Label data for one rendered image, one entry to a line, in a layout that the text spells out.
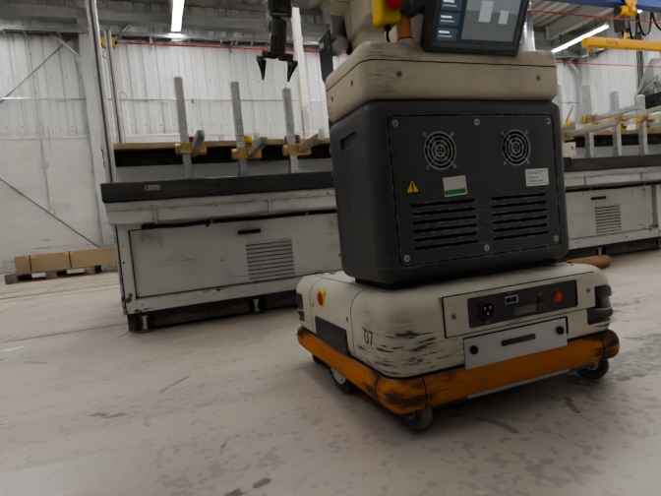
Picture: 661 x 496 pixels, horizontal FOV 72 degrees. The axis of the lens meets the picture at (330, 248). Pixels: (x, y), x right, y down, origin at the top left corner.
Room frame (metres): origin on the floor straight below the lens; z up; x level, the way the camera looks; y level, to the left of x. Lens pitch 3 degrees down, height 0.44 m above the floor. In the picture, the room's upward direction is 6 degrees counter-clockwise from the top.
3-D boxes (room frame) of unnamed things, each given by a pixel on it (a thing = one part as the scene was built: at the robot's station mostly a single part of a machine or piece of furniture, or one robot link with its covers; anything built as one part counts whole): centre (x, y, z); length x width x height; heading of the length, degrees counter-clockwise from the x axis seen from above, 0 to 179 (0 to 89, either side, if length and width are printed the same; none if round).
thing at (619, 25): (6.87, -4.64, 2.95); 0.34 x 0.26 x 0.49; 111
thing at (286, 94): (2.28, 0.14, 0.88); 0.04 x 0.04 x 0.48; 21
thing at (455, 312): (0.98, -0.40, 0.23); 0.41 x 0.02 x 0.08; 111
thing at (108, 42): (3.03, 1.29, 1.25); 0.15 x 0.08 x 1.10; 111
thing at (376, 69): (1.20, -0.30, 0.59); 0.55 x 0.34 x 0.83; 111
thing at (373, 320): (1.28, -0.27, 0.16); 0.67 x 0.64 x 0.25; 21
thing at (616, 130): (3.07, -1.96, 0.89); 0.04 x 0.04 x 0.48; 21
